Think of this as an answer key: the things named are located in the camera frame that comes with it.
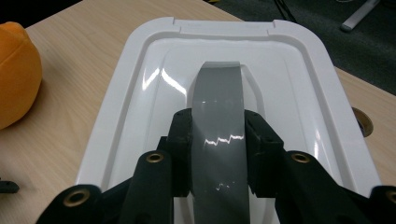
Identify white container lid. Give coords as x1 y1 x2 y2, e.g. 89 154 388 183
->
76 16 383 224

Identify black floor cable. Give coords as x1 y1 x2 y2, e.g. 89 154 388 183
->
273 0 297 23

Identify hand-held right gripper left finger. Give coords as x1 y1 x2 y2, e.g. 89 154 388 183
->
157 107 194 198

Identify orange plush toy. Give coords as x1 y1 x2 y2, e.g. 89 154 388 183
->
0 21 44 132

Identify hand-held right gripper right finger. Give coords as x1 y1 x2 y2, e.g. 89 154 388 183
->
244 108 286 199

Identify round table grommet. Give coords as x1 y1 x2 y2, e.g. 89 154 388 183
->
351 106 375 138

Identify white metal stand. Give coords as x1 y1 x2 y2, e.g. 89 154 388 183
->
339 0 383 34

